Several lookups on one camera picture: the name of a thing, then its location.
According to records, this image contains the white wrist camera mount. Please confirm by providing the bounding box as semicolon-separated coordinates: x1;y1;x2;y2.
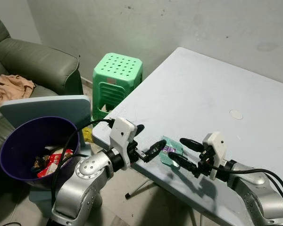
109;117;138;170
202;131;226;169

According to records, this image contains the beige crumpled cloth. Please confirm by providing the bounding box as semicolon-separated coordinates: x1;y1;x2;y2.
0;74;36;107

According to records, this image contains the white round table cap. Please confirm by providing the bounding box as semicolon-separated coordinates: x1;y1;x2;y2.
229;110;243;120

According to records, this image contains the white table leg black foot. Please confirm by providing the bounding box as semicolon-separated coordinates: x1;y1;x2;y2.
125;179;157;199

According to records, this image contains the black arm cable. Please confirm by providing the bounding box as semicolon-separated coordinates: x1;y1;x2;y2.
50;118;115;204
216;166;283;213

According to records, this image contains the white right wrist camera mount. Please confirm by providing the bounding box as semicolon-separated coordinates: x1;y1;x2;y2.
202;131;226;169

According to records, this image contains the purple plastic rubbish bin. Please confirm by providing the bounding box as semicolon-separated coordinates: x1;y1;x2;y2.
0;116;82;190

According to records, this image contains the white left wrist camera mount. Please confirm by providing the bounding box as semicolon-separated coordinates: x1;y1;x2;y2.
109;117;138;170

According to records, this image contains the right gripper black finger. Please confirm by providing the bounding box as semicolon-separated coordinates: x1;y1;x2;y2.
179;137;206;153
168;151;199;178

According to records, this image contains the red snack wrapper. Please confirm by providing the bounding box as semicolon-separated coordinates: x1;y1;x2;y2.
37;149;74;178

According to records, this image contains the dark green leather sofa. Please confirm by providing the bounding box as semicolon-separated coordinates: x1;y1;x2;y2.
0;7;84;163

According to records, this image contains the small yellow object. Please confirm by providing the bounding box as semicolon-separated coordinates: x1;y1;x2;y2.
83;127;94;144

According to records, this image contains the dark crumpled wrapper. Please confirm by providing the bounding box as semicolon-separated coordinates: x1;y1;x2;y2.
32;155;50;171

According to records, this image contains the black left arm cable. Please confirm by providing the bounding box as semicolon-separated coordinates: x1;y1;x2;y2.
50;118;115;204

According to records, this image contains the green plastic snack wrapper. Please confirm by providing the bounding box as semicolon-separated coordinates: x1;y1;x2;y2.
160;136;184;168

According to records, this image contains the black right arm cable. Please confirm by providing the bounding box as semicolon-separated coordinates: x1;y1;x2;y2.
216;166;283;213

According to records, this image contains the green plastic stool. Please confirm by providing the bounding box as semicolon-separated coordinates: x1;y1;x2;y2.
92;53;144;121

